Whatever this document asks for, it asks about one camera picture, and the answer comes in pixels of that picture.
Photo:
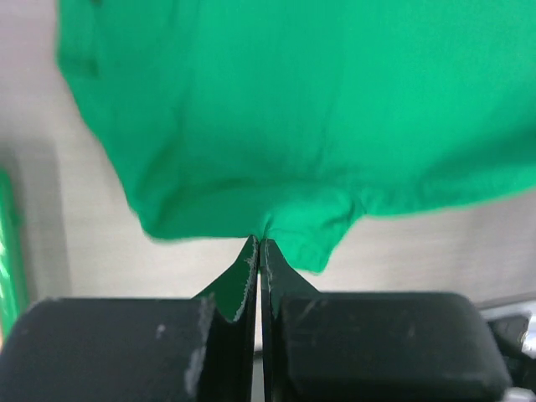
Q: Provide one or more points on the green t shirt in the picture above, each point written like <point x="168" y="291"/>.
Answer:
<point x="291" y="120"/>

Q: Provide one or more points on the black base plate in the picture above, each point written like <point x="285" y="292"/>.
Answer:
<point x="510" y="363"/>

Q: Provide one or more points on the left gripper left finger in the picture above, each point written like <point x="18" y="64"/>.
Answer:
<point x="127" y="349"/>

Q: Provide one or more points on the green plastic tray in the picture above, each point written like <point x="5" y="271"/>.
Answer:
<point x="14" y="290"/>

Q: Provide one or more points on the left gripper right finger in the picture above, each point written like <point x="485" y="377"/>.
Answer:
<point x="372" y="346"/>

